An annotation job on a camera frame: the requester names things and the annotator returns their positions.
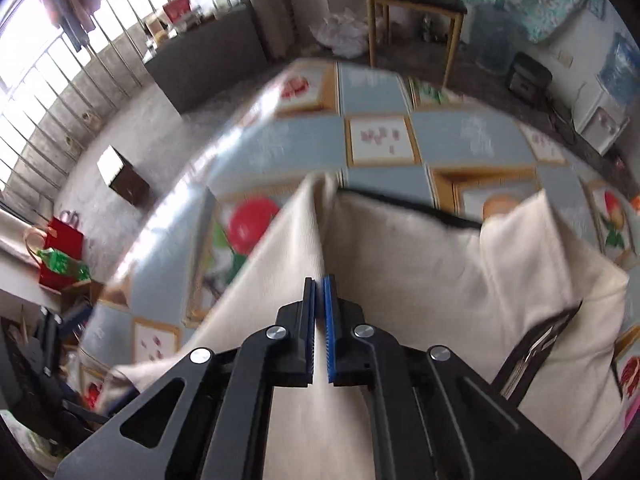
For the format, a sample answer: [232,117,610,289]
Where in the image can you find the black box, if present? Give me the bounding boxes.
[505,52,553,103]

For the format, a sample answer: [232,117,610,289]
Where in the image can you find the window railing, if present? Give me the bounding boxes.
[0,0,211,201]

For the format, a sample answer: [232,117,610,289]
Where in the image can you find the hanging clothes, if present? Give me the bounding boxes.
[35,0,101,51]

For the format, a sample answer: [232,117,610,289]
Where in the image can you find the white water dispenser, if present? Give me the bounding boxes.
[572,77,631,156]

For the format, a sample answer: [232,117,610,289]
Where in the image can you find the red box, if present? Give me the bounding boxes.
[162,0,193,23]

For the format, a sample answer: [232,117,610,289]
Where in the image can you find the beige curtain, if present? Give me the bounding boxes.
[235,0,296,56]

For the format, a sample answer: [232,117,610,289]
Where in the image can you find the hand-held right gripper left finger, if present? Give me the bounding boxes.
[52,276,317,480]

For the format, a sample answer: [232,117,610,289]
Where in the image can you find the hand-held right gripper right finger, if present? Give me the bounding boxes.
[322,274,583,480]

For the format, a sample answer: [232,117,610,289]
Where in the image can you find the grey cabinet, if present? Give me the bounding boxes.
[142,2,268,113]

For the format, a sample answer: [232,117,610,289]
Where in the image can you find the brown box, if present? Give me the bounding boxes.
[96,145,151,207]

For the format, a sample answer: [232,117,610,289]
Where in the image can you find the red gift bag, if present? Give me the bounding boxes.
[25,210,93,291]

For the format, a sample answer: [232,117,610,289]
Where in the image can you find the fruit print tablecloth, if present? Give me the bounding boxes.
[75,57,640,441]

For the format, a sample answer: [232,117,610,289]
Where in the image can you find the black metal frame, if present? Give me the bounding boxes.
[0,305,101,441]

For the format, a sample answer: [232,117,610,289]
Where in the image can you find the cream jacket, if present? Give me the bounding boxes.
[112,170,631,480]

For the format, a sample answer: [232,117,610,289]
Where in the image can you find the clear empty water jug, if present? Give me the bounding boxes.
[470,5,521,73]

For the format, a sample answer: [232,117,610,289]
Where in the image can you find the green patterned bag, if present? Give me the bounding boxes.
[37,247,91,283]

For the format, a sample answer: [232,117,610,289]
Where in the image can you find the white plastic bag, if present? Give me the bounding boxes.
[310,7,373,58]

